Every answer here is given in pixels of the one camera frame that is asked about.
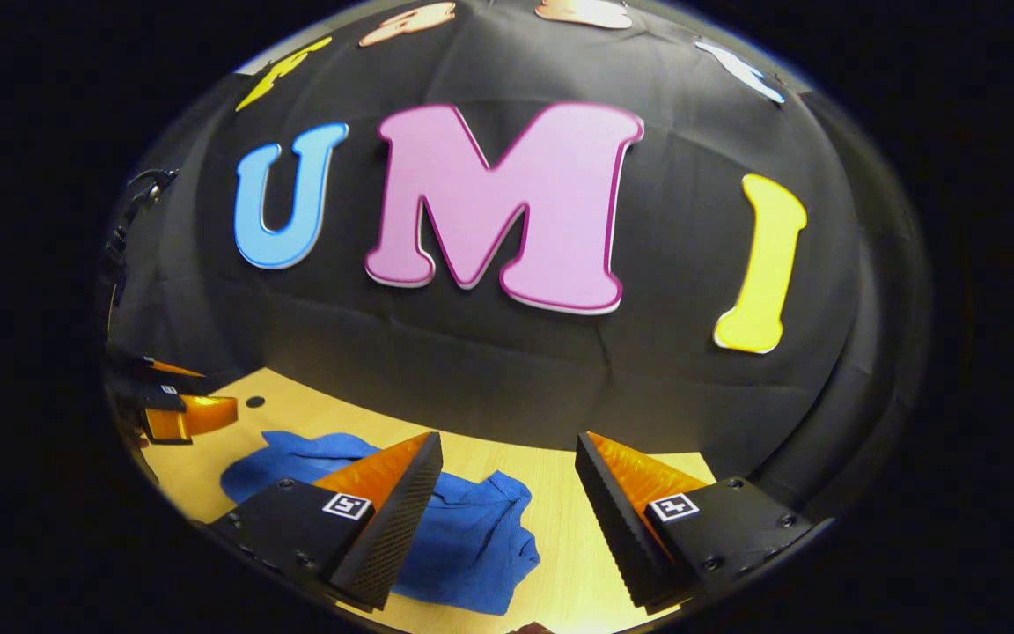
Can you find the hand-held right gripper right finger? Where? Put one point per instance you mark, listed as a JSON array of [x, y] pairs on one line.
[[613, 519]]

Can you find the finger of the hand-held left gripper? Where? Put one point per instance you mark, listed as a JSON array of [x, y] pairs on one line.
[[194, 418], [168, 368]]

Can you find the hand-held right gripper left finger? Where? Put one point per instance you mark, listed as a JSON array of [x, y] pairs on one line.
[[397, 528]]

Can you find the blue button shirt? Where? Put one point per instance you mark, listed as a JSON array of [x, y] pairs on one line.
[[472, 546]]

